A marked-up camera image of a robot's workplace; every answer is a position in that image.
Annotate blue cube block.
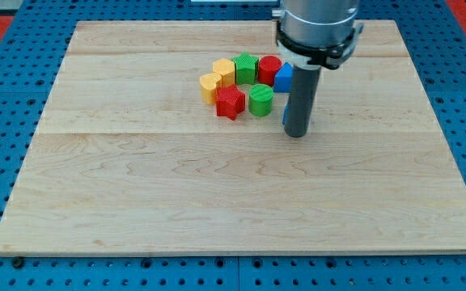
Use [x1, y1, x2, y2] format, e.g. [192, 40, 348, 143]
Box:
[282, 104, 289, 125]

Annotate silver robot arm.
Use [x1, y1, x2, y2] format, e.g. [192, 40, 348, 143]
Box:
[272, 0, 359, 48]

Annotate red star block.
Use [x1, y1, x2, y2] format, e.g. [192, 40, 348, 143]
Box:
[216, 85, 245, 120]

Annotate green cylinder block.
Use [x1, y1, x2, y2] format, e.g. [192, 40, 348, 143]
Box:
[248, 84, 274, 117]

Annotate yellow heart block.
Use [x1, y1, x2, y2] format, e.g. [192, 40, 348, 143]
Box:
[199, 72, 222, 105]

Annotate yellow hexagon block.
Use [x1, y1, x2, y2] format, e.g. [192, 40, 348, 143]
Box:
[212, 58, 236, 87]

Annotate green star block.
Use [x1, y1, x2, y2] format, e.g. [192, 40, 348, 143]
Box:
[231, 53, 259, 85]

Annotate blue triangular block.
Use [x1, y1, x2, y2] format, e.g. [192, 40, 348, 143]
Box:
[273, 62, 293, 93]

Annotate red cylinder block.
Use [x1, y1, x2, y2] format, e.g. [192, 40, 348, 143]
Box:
[258, 56, 282, 86]

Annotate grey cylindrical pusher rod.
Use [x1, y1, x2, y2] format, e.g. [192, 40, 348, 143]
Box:
[284, 66, 321, 137]

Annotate light wooden board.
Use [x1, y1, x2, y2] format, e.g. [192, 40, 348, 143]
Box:
[0, 20, 466, 257]

